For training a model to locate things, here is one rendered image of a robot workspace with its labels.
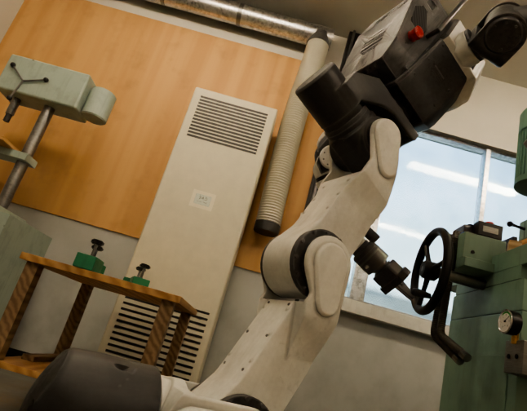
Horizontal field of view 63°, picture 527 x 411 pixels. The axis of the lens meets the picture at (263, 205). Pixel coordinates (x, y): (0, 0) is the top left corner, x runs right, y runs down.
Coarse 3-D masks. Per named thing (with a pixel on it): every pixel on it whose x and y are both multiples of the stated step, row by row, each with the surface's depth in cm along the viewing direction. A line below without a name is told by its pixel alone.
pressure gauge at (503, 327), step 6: (504, 312) 112; (510, 312) 109; (516, 312) 109; (498, 318) 113; (504, 318) 111; (510, 318) 108; (516, 318) 108; (498, 324) 113; (504, 324) 110; (510, 324) 107; (516, 324) 107; (522, 324) 107; (504, 330) 109; (510, 330) 108; (516, 330) 107; (516, 336) 108
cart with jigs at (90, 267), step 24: (96, 240) 154; (48, 264) 147; (96, 264) 151; (144, 264) 184; (24, 288) 146; (120, 288) 156; (144, 288) 147; (72, 312) 199; (168, 312) 147; (192, 312) 189; (0, 336) 141; (72, 336) 197; (0, 360) 140; (24, 360) 153; (48, 360) 165; (144, 360) 142; (168, 360) 195
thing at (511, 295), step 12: (492, 288) 133; (504, 288) 126; (516, 288) 120; (456, 300) 156; (468, 300) 147; (480, 300) 138; (492, 300) 131; (504, 300) 125; (516, 300) 119; (456, 312) 153; (468, 312) 144; (480, 312) 136; (492, 312) 130
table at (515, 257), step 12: (504, 252) 132; (516, 252) 125; (456, 264) 141; (468, 264) 135; (480, 264) 135; (492, 264) 135; (504, 264) 130; (516, 264) 123; (480, 276) 142; (456, 288) 164
